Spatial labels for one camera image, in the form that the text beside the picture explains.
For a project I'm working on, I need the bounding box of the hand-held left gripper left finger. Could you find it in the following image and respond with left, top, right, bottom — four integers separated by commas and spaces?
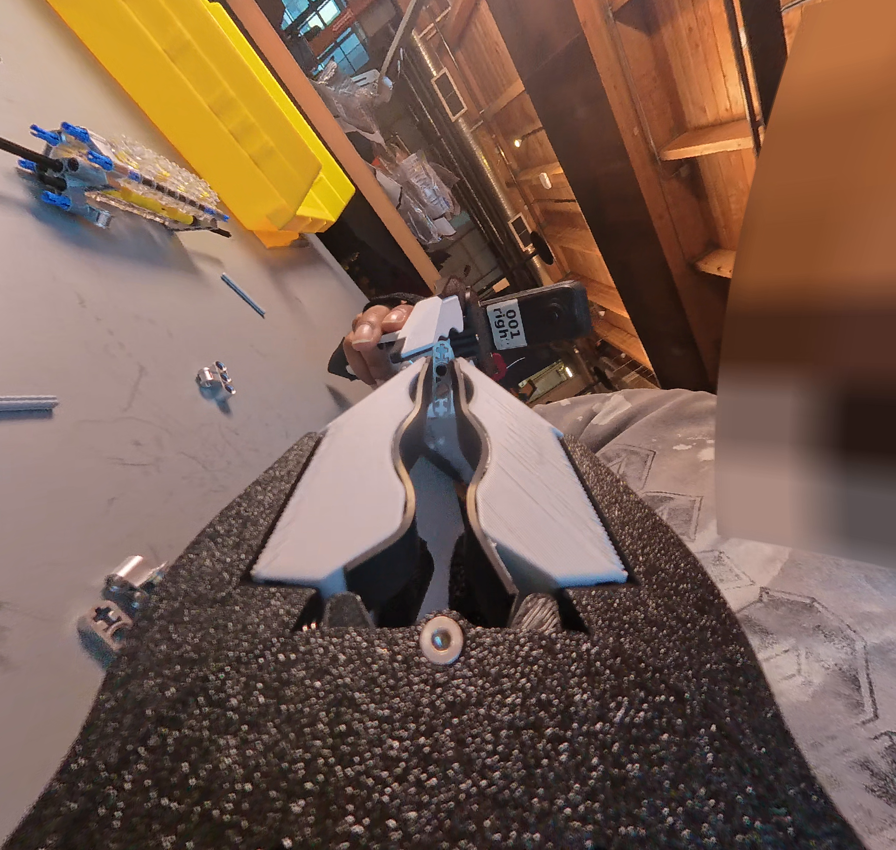
250, 359, 431, 588

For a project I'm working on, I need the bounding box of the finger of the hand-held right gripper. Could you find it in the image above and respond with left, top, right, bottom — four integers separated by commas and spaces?
381, 296, 468, 363

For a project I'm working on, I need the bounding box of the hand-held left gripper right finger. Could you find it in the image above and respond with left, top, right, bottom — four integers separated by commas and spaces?
451, 358, 629, 595

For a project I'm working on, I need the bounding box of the grey toy connector piece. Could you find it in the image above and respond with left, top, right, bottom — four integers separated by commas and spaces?
419, 341, 466, 480

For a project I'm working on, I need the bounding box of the person's right hand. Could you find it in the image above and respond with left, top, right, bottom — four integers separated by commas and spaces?
328, 293, 421, 385

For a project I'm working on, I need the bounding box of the pile of clear plastic bags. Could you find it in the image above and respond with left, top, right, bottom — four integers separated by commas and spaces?
308, 59, 477, 249

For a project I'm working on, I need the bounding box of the grey three-hole toy connector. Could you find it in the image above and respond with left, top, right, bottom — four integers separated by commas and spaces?
195, 360, 238, 397

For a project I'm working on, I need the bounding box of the grey round toy connector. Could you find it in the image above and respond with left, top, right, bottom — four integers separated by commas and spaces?
104, 555, 169, 609

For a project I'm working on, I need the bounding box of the wooden workbench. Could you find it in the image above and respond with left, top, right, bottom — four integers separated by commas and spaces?
206, 0, 445, 294

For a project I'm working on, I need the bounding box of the clear toy engine block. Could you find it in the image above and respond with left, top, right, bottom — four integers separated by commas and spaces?
0, 121, 232, 238

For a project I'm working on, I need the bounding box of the yellow plastic bin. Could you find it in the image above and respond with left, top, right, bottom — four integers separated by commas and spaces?
7, 0, 357, 249

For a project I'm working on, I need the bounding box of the metal ventilation duct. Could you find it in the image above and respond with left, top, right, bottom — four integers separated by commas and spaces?
406, 24, 561, 291

